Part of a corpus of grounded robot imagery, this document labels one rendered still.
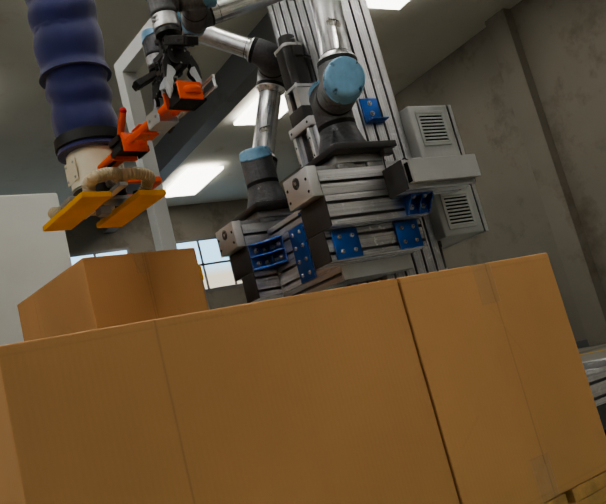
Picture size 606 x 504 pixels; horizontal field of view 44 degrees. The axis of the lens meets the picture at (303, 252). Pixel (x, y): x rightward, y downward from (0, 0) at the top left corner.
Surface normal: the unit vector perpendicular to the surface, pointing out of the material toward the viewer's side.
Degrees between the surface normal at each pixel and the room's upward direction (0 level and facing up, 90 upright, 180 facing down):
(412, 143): 90
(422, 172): 90
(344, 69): 98
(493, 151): 90
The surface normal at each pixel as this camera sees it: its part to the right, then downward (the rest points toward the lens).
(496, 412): 0.57, -0.29
